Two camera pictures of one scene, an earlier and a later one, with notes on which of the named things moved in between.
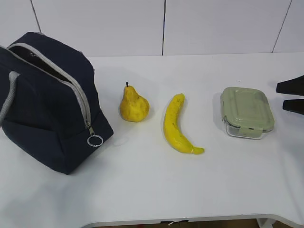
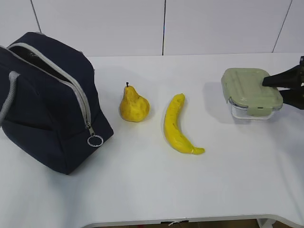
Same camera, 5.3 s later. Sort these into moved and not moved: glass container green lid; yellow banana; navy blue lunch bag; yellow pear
Moved: glass container green lid
Not moved: yellow banana; yellow pear; navy blue lunch bag
